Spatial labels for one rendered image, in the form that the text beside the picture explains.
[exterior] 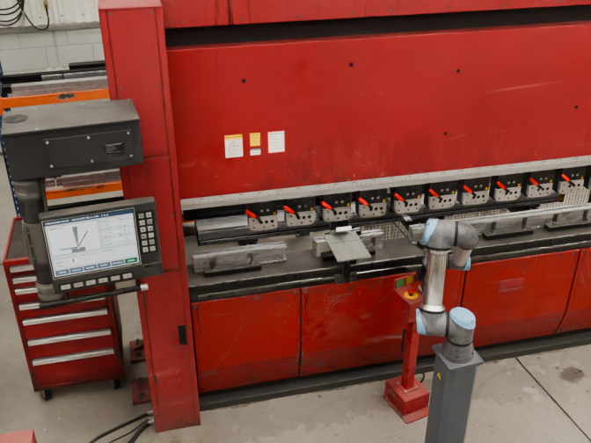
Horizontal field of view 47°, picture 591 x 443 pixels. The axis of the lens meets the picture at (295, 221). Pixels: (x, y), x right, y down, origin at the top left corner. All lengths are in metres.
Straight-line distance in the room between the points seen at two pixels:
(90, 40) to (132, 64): 4.47
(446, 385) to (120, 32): 2.12
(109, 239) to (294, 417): 1.70
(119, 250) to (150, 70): 0.75
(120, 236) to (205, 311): 0.94
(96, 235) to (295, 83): 1.17
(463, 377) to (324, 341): 0.95
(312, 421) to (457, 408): 0.94
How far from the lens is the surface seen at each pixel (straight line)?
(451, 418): 3.50
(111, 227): 2.86
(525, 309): 4.42
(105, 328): 4.02
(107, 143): 2.73
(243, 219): 3.91
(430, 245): 3.09
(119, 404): 4.25
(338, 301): 3.82
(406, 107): 3.53
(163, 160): 3.11
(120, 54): 2.95
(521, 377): 4.52
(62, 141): 2.72
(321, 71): 3.32
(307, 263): 3.71
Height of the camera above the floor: 2.87
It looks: 29 degrees down
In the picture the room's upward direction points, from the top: straight up
